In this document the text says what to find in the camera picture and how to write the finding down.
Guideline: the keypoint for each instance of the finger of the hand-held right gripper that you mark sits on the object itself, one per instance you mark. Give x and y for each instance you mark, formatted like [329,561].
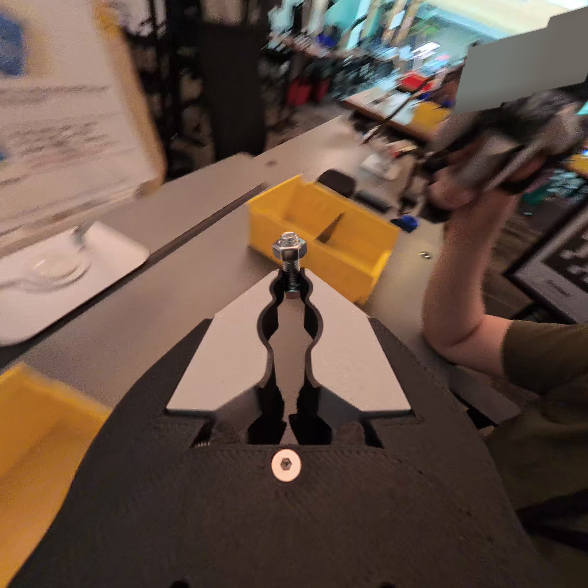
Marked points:
[528,156]
[489,160]

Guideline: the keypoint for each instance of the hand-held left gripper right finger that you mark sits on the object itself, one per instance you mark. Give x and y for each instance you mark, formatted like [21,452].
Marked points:
[358,367]

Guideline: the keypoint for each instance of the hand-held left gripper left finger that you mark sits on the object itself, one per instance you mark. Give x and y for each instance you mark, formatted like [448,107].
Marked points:
[220,367]

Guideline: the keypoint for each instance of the yellow divided plastic bin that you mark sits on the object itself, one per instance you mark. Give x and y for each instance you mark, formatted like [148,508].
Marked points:
[321,266]

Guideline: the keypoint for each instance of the steel hex bolt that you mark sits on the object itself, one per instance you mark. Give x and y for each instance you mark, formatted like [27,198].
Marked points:
[290,275]

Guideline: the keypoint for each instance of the steel hex nut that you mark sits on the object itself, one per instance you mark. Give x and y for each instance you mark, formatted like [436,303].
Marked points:
[289,253]

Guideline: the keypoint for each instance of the person's right hand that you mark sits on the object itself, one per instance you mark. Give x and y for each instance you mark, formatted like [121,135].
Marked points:
[454,195]

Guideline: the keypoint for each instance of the yellow storage bin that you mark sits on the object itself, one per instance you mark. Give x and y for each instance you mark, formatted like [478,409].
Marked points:
[432,117]

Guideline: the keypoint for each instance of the small blue object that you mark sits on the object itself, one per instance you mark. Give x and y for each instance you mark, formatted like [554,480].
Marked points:
[406,223]

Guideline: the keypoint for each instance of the black framed marker sign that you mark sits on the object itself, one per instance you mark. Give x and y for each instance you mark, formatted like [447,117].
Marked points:
[565,257]

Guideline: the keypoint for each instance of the grey work table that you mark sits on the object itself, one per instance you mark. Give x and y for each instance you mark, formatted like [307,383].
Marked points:
[381,103]

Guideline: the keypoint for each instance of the black square pad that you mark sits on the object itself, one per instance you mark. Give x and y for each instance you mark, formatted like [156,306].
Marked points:
[373,200]

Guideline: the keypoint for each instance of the black rounded device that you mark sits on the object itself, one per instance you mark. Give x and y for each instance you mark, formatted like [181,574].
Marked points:
[337,183]

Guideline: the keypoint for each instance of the red plastic bin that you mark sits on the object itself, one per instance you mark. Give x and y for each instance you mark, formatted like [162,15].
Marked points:
[300,92]
[321,90]

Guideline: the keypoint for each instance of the wooden sign board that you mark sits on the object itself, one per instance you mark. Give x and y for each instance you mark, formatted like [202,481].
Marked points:
[147,138]

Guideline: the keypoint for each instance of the printed instruction sheet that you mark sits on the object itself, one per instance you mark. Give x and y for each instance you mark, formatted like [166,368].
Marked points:
[55,138]

